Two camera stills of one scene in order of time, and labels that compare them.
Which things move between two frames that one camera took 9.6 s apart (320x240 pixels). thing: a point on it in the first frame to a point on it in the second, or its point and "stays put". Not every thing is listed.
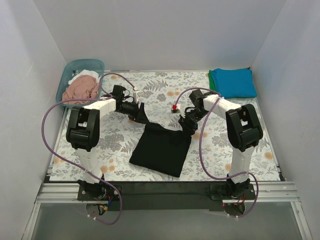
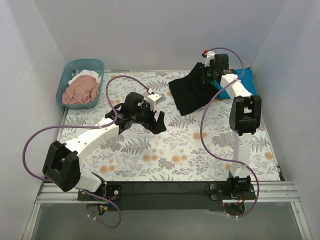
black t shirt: [162, 149] to [189, 92]
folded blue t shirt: [232, 83] stays put
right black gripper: [188, 120] to [207, 75]
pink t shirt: [85, 87] stays put
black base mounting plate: [166, 196] stays put
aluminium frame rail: [265, 193] stays put
